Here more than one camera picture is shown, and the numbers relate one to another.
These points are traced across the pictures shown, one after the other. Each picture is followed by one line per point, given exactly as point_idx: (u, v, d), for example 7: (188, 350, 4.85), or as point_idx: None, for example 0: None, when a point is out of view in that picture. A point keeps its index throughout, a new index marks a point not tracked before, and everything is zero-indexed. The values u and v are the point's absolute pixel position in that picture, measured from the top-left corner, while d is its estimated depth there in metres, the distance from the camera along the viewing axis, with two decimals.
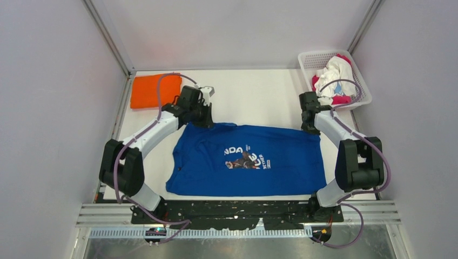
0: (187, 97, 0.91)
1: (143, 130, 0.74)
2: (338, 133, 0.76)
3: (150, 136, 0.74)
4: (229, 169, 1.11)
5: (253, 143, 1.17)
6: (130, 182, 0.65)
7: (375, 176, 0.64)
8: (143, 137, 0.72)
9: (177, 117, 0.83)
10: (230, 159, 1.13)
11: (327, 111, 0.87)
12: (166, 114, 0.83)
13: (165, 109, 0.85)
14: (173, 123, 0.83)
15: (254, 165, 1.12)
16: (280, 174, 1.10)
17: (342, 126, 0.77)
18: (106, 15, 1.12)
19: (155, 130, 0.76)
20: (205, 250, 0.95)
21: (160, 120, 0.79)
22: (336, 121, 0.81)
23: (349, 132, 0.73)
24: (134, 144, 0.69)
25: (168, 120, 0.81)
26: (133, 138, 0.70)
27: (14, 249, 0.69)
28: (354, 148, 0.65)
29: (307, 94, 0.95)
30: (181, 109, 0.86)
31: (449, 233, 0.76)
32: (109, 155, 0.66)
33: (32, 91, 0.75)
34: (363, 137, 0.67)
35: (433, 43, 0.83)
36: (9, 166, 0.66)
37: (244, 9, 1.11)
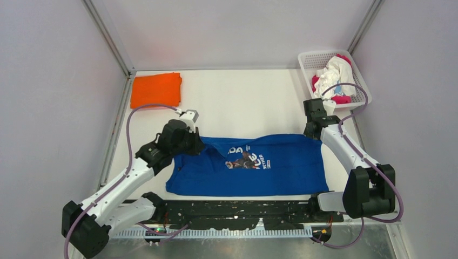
0: (167, 139, 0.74)
1: (107, 190, 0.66)
2: (349, 158, 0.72)
3: (114, 197, 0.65)
4: (229, 169, 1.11)
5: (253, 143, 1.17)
6: (91, 246, 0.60)
7: (385, 205, 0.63)
8: (105, 199, 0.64)
9: (151, 167, 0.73)
10: (230, 159, 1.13)
11: (334, 124, 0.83)
12: (138, 163, 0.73)
13: (140, 154, 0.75)
14: (146, 174, 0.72)
15: (254, 165, 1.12)
16: (279, 174, 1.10)
17: (355, 150, 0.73)
18: (106, 15, 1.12)
19: (122, 188, 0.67)
20: (205, 250, 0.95)
21: (129, 174, 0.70)
22: (345, 138, 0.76)
23: (361, 157, 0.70)
24: (92, 210, 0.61)
25: (140, 171, 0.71)
26: (91, 204, 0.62)
27: (13, 249, 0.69)
28: (366, 179, 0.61)
29: (314, 101, 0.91)
30: (159, 154, 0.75)
31: (449, 234, 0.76)
32: (66, 220, 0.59)
33: (32, 91, 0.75)
34: (376, 166, 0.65)
35: (433, 42, 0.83)
36: (8, 166, 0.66)
37: (244, 9, 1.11)
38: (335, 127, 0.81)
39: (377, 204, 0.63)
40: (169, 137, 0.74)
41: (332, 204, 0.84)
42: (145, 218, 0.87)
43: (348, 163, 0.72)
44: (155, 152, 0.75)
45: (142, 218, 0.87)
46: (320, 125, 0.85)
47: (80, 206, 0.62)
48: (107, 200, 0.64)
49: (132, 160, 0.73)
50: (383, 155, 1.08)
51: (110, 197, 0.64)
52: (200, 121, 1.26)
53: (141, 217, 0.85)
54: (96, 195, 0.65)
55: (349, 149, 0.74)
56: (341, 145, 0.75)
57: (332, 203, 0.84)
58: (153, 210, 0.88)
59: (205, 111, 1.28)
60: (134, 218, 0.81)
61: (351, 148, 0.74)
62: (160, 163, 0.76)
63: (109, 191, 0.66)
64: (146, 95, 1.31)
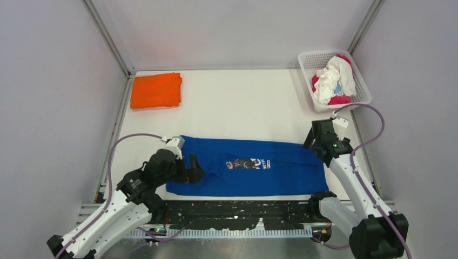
0: (153, 169, 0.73)
1: (86, 226, 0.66)
2: (359, 201, 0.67)
3: (92, 233, 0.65)
4: (229, 170, 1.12)
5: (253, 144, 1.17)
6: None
7: (395, 252, 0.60)
8: (84, 234, 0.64)
9: (133, 200, 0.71)
10: (231, 159, 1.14)
11: (345, 155, 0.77)
12: (117, 197, 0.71)
13: (122, 185, 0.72)
14: (125, 208, 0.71)
15: (254, 165, 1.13)
16: (280, 175, 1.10)
17: (365, 190, 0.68)
18: (106, 15, 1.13)
19: (100, 224, 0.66)
20: (205, 250, 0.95)
21: (108, 209, 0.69)
22: (357, 177, 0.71)
23: (373, 204, 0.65)
24: (71, 246, 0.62)
25: (118, 206, 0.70)
26: (69, 240, 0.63)
27: (13, 249, 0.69)
28: (376, 232, 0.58)
29: (323, 123, 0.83)
30: (143, 185, 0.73)
31: (448, 234, 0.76)
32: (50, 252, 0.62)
33: (33, 90, 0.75)
34: (388, 217, 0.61)
35: (433, 42, 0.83)
36: (9, 165, 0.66)
37: (244, 9, 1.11)
38: (347, 157, 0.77)
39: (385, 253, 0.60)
40: (154, 168, 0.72)
41: (334, 212, 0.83)
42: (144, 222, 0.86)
43: (357, 205, 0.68)
44: (139, 184, 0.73)
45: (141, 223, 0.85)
46: (328, 152, 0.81)
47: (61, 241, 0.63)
48: (85, 236, 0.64)
49: (112, 193, 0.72)
50: (383, 155, 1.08)
51: (88, 233, 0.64)
52: (200, 121, 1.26)
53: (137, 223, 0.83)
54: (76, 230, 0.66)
55: (359, 189, 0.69)
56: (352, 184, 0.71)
57: (333, 211, 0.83)
58: (149, 216, 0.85)
59: (205, 111, 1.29)
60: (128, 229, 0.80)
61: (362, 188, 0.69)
62: (142, 195, 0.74)
63: (88, 227, 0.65)
64: (146, 95, 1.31)
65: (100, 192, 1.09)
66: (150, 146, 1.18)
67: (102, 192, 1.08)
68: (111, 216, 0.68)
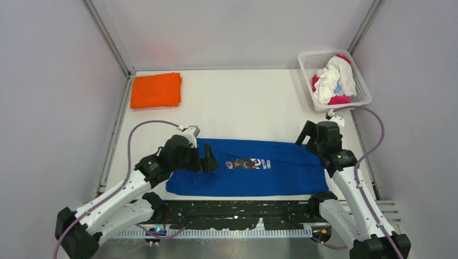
0: (168, 153, 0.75)
1: (102, 200, 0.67)
2: (362, 219, 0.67)
3: (107, 208, 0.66)
4: (229, 170, 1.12)
5: (253, 145, 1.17)
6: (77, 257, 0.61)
7: None
8: (99, 209, 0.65)
9: (149, 181, 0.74)
10: (231, 159, 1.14)
11: (350, 168, 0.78)
12: (135, 176, 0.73)
13: (140, 166, 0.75)
14: (141, 188, 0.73)
15: (254, 165, 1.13)
16: (280, 175, 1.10)
17: (368, 208, 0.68)
18: (106, 15, 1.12)
19: (116, 199, 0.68)
20: (205, 250, 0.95)
21: (126, 186, 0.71)
22: (361, 193, 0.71)
23: (377, 223, 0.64)
24: (85, 218, 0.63)
25: (135, 185, 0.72)
26: (85, 212, 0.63)
27: (13, 248, 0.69)
28: (377, 251, 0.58)
29: (331, 130, 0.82)
30: (159, 168, 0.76)
31: (449, 234, 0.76)
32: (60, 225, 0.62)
33: (33, 90, 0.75)
34: (391, 237, 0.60)
35: (433, 42, 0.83)
36: (9, 165, 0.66)
37: (244, 9, 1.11)
38: (350, 170, 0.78)
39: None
40: (170, 152, 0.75)
41: (334, 217, 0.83)
42: (144, 219, 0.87)
43: (361, 222, 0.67)
44: (155, 167, 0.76)
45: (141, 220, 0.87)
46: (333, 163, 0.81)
47: (75, 213, 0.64)
48: (100, 210, 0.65)
49: (130, 172, 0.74)
50: (383, 155, 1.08)
51: (104, 208, 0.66)
52: (200, 121, 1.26)
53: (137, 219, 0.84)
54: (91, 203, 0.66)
55: (363, 205, 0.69)
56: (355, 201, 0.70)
57: (333, 216, 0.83)
58: (150, 213, 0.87)
59: (205, 111, 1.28)
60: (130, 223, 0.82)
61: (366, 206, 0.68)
62: (157, 177, 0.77)
63: (104, 202, 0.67)
64: (146, 95, 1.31)
65: (100, 192, 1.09)
66: (150, 146, 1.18)
67: (102, 192, 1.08)
68: (128, 195, 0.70)
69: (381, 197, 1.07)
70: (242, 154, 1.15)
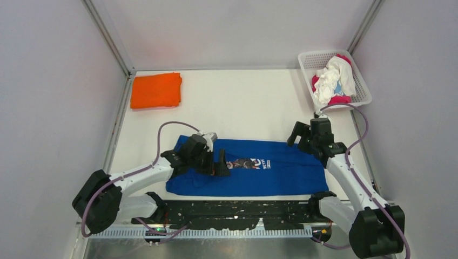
0: (188, 149, 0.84)
1: (134, 171, 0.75)
2: (356, 196, 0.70)
3: (138, 179, 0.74)
4: (230, 170, 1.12)
5: (253, 145, 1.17)
6: (99, 220, 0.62)
7: (393, 245, 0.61)
8: (131, 178, 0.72)
9: (172, 169, 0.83)
10: (231, 159, 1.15)
11: (340, 155, 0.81)
12: (162, 161, 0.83)
13: (165, 155, 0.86)
14: (166, 172, 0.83)
15: (254, 165, 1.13)
16: (280, 175, 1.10)
17: (361, 186, 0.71)
18: (106, 16, 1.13)
19: (146, 174, 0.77)
20: (205, 250, 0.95)
21: (154, 166, 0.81)
22: (352, 172, 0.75)
23: (369, 197, 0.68)
24: (118, 182, 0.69)
25: (162, 166, 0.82)
26: (120, 177, 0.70)
27: (14, 248, 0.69)
28: (374, 224, 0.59)
29: (321, 123, 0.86)
30: (180, 161, 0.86)
31: (448, 233, 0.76)
32: (90, 185, 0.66)
33: (32, 90, 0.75)
34: (385, 209, 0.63)
35: (433, 42, 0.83)
36: (8, 165, 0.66)
37: (244, 9, 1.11)
38: (342, 157, 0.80)
39: (384, 246, 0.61)
40: (190, 148, 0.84)
41: (332, 211, 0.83)
42: (145, 215, 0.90)
43: (355, 199, 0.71)
44: (177, 158, 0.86)
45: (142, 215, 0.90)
46: (325, 154, 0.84)
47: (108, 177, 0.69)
48: (132, 179, 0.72)
49: (158, 157, 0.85)
50: (383, 155, 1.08)
51: (136, 178, 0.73)
52: (200, 121, 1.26)
53: (140, 213, 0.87)
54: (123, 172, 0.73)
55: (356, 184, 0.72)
56: (348, 180, 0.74)
57: (331, 210, 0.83)
58: (154, 209, 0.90)
59: (205, 111, 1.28)
60: (134, 213, 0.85)
61: (358, 184, 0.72)
62: (177, 170, 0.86)
63: (136, 173, 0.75)
64: (146, 95, 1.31)
65: None
66: (150, 146, 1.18)
67: None
68: (154, 173, 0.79)
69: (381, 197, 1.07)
70: (242, 154, 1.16)
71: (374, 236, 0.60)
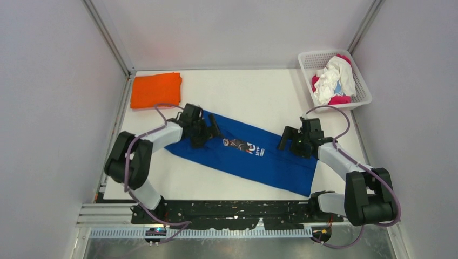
0: (189, 114, 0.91)
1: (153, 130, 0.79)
2: (344, 167, 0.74)
3: (160, 135, 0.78)
4: (224, 145, 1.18)
5: (251, 132, 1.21)
6: (141, 172, 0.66)
7: (386, 208, 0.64)
8: (154, 134, 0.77)
9: (182, 129, 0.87)
10: (229, 137, 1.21)
11: (329, 143, 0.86)
12: (172, 123, 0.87)
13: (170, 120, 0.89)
14: (178, 131, 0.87)
15: (248, 149, 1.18)
16: (271, 165, 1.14)
17: (347, 157, 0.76)
18: (106, 16, 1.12)
19: (164, 131, 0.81)
20: (205, 250, 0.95)
21: (167, 126, 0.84)
22: (339, 151, 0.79)
23: (355, 164, 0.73)
24: (145, 137, 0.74)
25: (173, 125, 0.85)
26: (143, 133, 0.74)
27: (14, 247, 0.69)
28: (362, 181, 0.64)
29: (311, 122, 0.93)
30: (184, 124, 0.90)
31: (448, 233, 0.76)
32: (120, 145, 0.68)
33: (32, 91, 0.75)
34: (371, 170, 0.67)
35: (433, 42, 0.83)
36: (8, 167, 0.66)
37: (244, 10, 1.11)
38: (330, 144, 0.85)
39: (377, 209, 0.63)
40: (190, 111, 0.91)
41: (331, 201, 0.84)
42: (150, 206, 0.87)
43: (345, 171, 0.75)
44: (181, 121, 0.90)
45: (147, 206, 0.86)
46: (316, 147, 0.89)
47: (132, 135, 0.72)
48: (155, 135, 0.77)
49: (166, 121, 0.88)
50: (383, 155, 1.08)
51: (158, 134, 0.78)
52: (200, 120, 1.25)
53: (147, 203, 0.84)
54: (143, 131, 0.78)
55: (342, 157, 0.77)
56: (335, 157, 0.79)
57: (330, 199, 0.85)
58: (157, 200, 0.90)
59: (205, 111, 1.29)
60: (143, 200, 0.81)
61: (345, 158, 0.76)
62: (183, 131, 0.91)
63: (155, 131, 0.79)
64: (146, 95, 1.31)
65: (100, 192, 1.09)
66: None
67: (102, 192, 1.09)
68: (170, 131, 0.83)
69: None
70: (243, 136, 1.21)
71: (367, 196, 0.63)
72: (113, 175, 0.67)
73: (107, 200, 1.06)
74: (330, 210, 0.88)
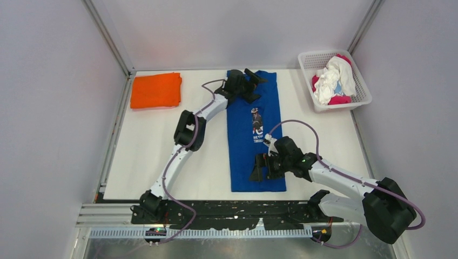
0: (231, 82, 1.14)
1: (207, 106, 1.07)
2: (350, 189, 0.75)
3: (210, 110, 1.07)
4: (249, 111, 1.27)
5: (269, 122, 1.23)
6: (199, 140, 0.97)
7: (407, 213, 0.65)
8: (206, 110, 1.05)
9: (227, 100, 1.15)
10: (259, 110, 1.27)
11: (316, 163, 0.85)
12: (219, 96, 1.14)
13: (218, 93, 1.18)
14: (223, 103, 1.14)
15: (254, 128, 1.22)
16: (252, 157, 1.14)
17: (348, 177, 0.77)
18: (106, 16, 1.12)
19: (214, 106, 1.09)
20: (205, 250, 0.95)
21: (216, 100, 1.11)
22: (335, 171, 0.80)
23: (361, 184, 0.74)
24: (201, 114, 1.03)
25: (221, 100, 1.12)
26: (199, 111, 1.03)
27: (14, 249, 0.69)
28: (378, 202, 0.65)
29: (287, 144, 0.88)
30: (228, 94, 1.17)
31: (448, 233, 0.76)
32: (183, 121, 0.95)
33: (31, 90, 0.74)
34: (379, 186, 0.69)
35: (433, 42, 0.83)
36: (8, 167, 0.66)
37: (244, 10, 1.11)
38: (317, 163, 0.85)
39: (401, 218, 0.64)
40: (233, 81, 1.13)
41: (337, 208, 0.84)
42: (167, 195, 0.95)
43: (351, 192, 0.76)
44: (227, 92, 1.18)
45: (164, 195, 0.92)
46: (304, 170, 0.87)
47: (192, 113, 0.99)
48: (207, 111, 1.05)
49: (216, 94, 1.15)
50: (383, 155, 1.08)
51: (209, 109, 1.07)
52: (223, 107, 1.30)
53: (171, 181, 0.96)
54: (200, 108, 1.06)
55: (342, 177, 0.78)
56: (336, 179, 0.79)
57: (336, 206, 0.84)
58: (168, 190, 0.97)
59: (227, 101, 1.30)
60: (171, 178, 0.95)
61: (345, 178, 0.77)
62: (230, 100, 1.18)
63: (207, 108, 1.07)
64: (146, 95, 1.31)
65: (100, 192, 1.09)
66: (150, 146, 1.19)
67: (102, 192, 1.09)
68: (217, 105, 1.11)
69: None
70: (267, 121, 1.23)
71: (390, 213, 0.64)
72: (178, 140, 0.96)
73: (107, 200, 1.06)
74: (332, 213, 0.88)
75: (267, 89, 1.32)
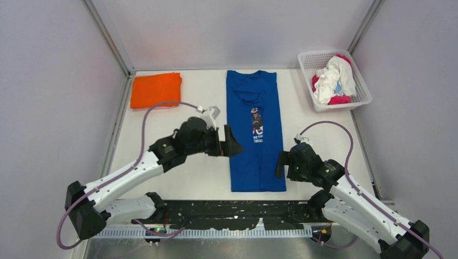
0: (183, 134, 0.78)
1: (112, 179, 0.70)
2: (380, 224, 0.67)
3: (115, 186, 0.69)
4: (249, 111, 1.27)
5: (269, 122, 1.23)
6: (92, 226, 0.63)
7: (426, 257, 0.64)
8: (108, 187, 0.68)
9: (162, 164, 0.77)
10: (258, 110, 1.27)
11: (342, 178, 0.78)
12: (149, 158, 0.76)
13: (154, 149, 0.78)
14: (155, 169, 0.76)
15: (254, 128, 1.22)
16: (252, 156, 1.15)
17: (379, 209, 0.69)
18: (106, 15, 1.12)
19: (127, 179, 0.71)
20: (205, 250, 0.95)
21: (137, 167, 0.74)
22: (365, 199, 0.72)
23: (393, 222, 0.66)
24: (93, 195, 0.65)
25: (148, 166, 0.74)
26: (94, 189, 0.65)
27: (14, 247, 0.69)
28: (409, 248, 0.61)
29: (304, 150, 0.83)
30: (174, 151, 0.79)
31: (448, 233, 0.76)
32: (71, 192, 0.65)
33: (31, 90, 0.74)
34: (413, 231, 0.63)
35: (433, 42, 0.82)
36: (8, 165, 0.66)
37: (244, 10, 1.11)
38: (344, 180, 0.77)
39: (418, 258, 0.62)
40: (185, 134, 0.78)
41: (345, 222, 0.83)
42: (143, 216, 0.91)
43: (378, 227, 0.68)
44: (170, 148, 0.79)
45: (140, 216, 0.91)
46: (325, 182, 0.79)
47: (85, 188, 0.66)
48: (109, 189, 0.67)
49: (143, 152, 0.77)
50: (383, 155, 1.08)
51: (113, 186, 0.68)
52: (222, 108, 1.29)
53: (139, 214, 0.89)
54: (101, 181, 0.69)
55: (374, 210, 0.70)
56: (364, 207, 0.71)
57: (343, 218, 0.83)
58: (152, 211, 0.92)
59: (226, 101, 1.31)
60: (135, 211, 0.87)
61: (377, 211, 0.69)
62: (171, 162, 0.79)
63: (114, 181, 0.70)
64: (146, 95, 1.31)
65: None
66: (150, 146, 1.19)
67: None
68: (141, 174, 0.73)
69: (381, 197, 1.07)
70: (268, 121, 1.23)
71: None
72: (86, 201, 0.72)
73: None
74: (332, 219, 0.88)
75: (268, 88, 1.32)
